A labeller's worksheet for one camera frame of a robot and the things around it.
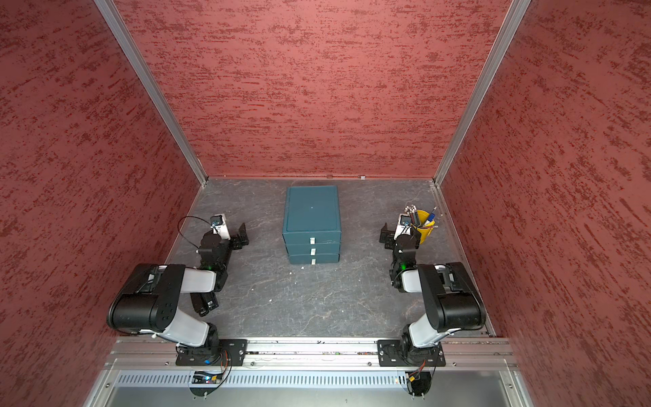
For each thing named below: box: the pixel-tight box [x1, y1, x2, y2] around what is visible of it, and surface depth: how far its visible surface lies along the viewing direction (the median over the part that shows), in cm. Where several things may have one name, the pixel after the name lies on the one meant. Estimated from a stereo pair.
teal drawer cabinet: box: [282, 185, 342, 265], surface depth 83 cm
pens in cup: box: [403, 204, 439, 229], surface depth 94 cm
